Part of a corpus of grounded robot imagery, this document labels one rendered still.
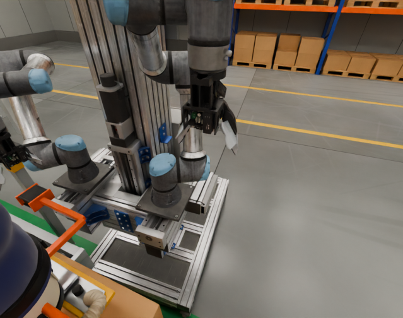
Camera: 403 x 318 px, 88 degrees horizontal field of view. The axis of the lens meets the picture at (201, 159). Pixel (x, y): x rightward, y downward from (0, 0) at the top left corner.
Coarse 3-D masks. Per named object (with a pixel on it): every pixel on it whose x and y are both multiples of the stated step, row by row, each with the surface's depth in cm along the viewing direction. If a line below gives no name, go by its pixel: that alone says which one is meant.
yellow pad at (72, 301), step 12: (60, 264) 74; (84, 276) 71; (72, 288) 68; (84, 288) 68; (96, 288) 68; (108, 288) 69; (72, 300) 65; (108, 300) 66; (72, 312) 63; (84, 312) 63
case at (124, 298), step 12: (72, 264) 87; (96, 276) 83; (120, 288) 80; (120, 300) 77; (132, 300) 77; (144, 300) 77; (108, 312) 74; (120, 312) 74; (132, 312) 74; (144, 312) 74; (156, 312) 75
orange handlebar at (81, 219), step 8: (40, 200) 81; (48, 200) 81; (56, 208) 78; (64, 208) 78; (72, 216) 76; (80, 216) 76; (80, 224) 74; (72, 232) 71; (56, 240) 68; (64, 240) 69; (48, 248) 66; (56, 248) 67; (48, 304) 55; (48, 312) 53; (56, 312) 53
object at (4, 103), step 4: (0, 100) 301; (4, 100) 303; (8, 100) 307; (0, 104) 307; (4, 104) 304; (8, 104) 308; (4, 108) 308; (8, 108) 309; (8, 112) 312; (12, 112) 315; (8, 116) 318; (12, 116) 316; (12, 120) 320; (12, 124) 328; (16, 124) 324; (16, 128) 330; (20, 132) 333
